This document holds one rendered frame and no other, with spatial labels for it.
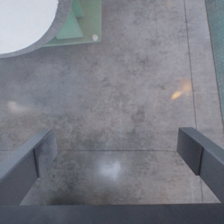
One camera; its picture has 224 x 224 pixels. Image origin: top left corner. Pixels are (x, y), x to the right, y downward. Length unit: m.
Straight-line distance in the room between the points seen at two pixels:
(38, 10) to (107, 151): 0.70
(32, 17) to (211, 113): 0.94
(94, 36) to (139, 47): 0.28
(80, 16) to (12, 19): 0.54
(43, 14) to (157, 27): 0.68
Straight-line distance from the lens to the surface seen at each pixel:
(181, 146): 0.17
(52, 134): 0.16
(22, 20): 0.76
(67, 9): 0.66
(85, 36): 1.12
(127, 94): 0.94
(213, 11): 1.27
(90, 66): 1.04
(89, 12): 1.22
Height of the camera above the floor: 0.91
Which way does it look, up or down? 79 degrees down
